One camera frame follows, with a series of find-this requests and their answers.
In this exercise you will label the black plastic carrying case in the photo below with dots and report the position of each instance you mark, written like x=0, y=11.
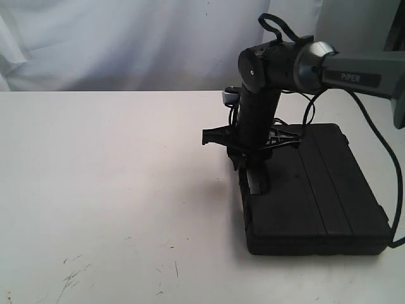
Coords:
x=319, y=202

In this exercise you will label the white backdrop cloth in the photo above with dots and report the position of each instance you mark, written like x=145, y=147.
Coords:
x=164, y=45

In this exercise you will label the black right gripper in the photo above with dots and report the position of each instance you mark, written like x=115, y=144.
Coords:
x=251, y=132

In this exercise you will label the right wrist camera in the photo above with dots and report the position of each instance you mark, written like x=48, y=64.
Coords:
x=231, y=96

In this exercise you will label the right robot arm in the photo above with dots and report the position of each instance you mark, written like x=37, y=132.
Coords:
x=304, y=66

